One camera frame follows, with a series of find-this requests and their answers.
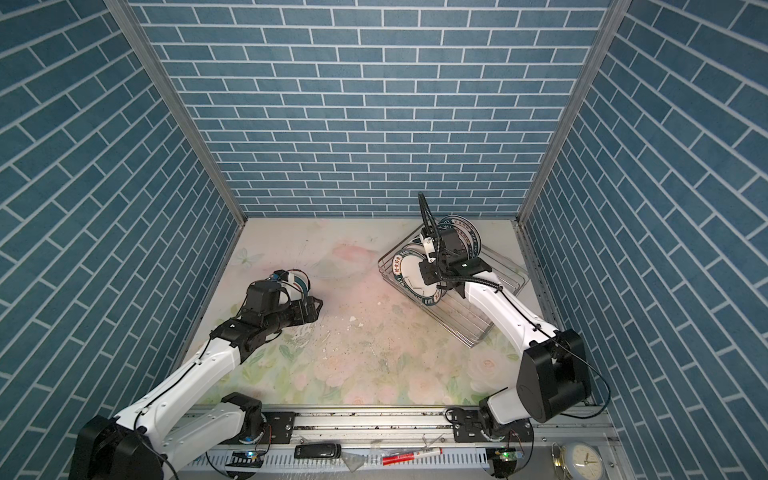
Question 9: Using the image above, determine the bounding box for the small green red rimmed plate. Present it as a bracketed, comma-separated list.
[269, 269, 311, 296]

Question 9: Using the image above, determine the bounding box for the metal wire dish rack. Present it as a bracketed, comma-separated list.
[378, 240, 533, 348]

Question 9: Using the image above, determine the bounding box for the large green rimmed lettered plate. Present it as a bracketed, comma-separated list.
[391, 243, 443, 307]

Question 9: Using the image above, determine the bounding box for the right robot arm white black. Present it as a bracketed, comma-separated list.
[418, 226, 592, 440]

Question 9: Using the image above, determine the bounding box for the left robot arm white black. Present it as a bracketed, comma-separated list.
[69, 296, 323, 479]

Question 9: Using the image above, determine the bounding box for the plate in rack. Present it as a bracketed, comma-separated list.
[438, 215, 482, 258]
[452, 216, 482, 258]

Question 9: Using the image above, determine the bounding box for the rear plate in rack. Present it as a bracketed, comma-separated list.
[438, 215, 482, 258]

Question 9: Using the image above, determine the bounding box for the black remote device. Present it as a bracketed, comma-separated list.
[294, 443, 342, 460]

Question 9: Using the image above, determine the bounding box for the green led circuit board left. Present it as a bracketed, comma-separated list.
[226, 450, 265, 469]

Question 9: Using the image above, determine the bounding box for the green led circuit board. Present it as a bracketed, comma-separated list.
[486, 447, 524, 479]
[226, 450, 265, 469]

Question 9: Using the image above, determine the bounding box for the red marker pen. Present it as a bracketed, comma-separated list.
[381, 448, 443, 466]

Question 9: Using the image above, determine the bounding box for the green led circuit board right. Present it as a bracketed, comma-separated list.
[486, 447, 524, 479]

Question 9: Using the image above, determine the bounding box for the round analog clock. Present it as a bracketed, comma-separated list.
[551, 441, 606, 480]

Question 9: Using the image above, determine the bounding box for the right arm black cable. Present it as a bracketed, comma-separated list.
[416, 193, 613, 419]

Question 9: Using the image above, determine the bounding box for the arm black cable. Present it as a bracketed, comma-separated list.
[131, 335, 241, 433]
[416, 193, 613, 419]

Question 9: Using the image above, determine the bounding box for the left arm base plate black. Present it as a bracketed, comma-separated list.
[259, 411, 297, 445]

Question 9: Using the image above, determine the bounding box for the aluminium mounting rail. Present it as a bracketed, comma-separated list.
[263, 405, 619, 448]

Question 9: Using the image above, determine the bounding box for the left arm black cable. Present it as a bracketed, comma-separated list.
[131, 335, 241, 433]

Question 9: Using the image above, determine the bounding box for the white slotted cable duct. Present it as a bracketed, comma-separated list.
[182, 447, 490, 473]

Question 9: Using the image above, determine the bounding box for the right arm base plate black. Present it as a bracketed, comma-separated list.
[444, 407, 534, 443]

